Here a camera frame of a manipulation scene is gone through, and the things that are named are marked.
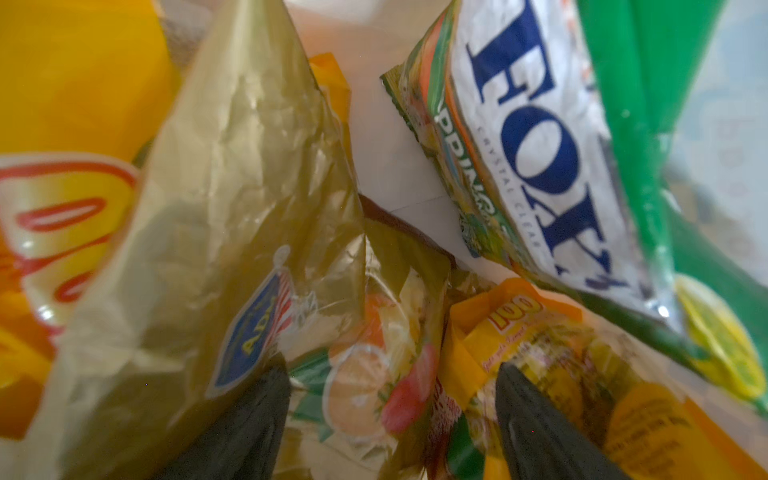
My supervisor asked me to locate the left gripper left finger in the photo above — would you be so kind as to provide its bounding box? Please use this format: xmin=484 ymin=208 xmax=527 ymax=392
xmin=153 ymin=353 xmax=291 ymax=479

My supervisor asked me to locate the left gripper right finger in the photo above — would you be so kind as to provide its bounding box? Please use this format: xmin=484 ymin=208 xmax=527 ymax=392
xmin=495 ymin=362 xmax=628 ymax=480

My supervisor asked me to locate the green snack packet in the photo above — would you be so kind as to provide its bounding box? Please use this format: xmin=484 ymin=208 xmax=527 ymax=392
xmin=565 ymin=1 xmax=767 ymax=414

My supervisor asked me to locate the blue checkered paper bag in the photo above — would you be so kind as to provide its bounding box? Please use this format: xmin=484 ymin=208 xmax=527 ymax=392
xmin=155 ymin=0 xmax=768 ymax=457

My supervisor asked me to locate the yellow orange snack bag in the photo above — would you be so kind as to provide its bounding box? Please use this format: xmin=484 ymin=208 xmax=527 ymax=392
xmin=1 ymin=1 xmax=179 ymax=440

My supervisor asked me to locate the gold snack bag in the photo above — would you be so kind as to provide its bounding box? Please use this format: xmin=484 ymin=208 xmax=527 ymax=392
xmin=1 ymin=1 xmax=452 ymax=479

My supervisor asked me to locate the yellow candy bag in bag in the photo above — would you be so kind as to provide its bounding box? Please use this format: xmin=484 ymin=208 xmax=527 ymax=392
xmin=426 ymin=279 xmax=766 ymax=479

